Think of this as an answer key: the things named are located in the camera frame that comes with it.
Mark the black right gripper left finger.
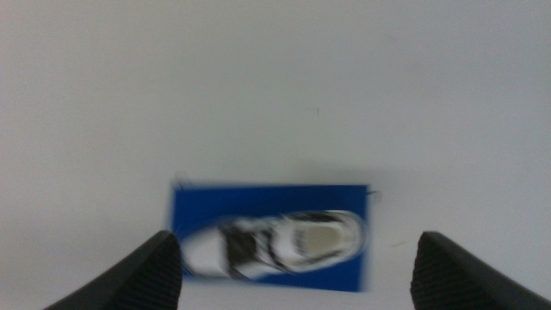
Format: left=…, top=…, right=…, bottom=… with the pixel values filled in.
left=42, top=230, right=183, bottom=310

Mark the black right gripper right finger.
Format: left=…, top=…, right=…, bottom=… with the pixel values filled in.
left=409, top=230, right=551, bottom=310

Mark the white and black shoe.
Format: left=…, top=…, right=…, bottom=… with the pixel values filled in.
left=180, top=209, right=368, bottom=282

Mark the blue rectangular mat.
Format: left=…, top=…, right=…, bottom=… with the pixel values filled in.
left=167, top=182, right=372, bottom=294

